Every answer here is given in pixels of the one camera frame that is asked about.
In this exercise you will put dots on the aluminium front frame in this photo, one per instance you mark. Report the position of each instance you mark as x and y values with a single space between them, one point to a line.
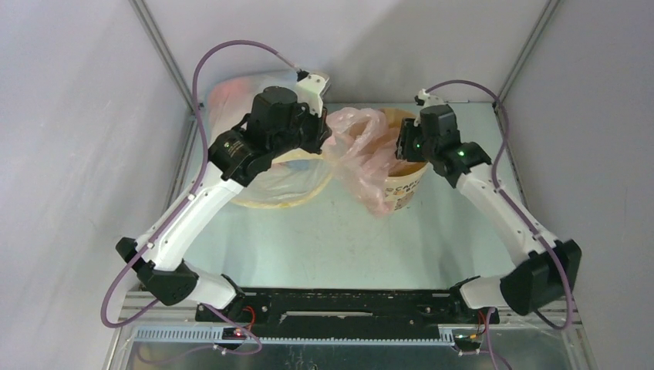
190 336

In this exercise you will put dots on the left corner aluminium post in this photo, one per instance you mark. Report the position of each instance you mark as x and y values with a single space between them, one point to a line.
153 32

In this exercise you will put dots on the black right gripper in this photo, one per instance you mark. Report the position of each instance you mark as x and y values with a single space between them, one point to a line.
405 143

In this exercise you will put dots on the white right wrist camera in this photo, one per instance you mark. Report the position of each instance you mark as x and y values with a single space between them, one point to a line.
425 100

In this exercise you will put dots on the cream round trash bin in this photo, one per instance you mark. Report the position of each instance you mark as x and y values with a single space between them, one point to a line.
408 184

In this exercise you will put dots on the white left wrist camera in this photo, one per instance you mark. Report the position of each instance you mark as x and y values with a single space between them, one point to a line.
310 89

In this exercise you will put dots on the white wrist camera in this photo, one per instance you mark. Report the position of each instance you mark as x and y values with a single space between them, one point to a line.
425 100
310 89

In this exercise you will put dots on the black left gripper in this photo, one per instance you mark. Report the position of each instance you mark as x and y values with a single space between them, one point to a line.
321 132

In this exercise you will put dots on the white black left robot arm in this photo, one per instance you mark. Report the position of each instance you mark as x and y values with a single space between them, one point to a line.
157 256

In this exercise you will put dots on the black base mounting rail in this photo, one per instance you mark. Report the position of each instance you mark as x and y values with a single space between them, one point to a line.
350 314

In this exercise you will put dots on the pink plastic trash bag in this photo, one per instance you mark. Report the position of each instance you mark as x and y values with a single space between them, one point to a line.
337 150

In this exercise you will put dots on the corner aluminium post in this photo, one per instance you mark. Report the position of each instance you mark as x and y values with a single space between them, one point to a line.
529 45
153 32

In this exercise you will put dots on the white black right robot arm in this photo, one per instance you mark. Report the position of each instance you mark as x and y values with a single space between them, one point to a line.
545 268

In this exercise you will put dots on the large translucent bag of bags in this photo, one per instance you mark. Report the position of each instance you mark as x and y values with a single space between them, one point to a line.
295 177

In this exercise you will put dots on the right corner aluminium post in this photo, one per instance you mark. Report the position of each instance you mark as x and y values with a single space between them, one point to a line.
529 45

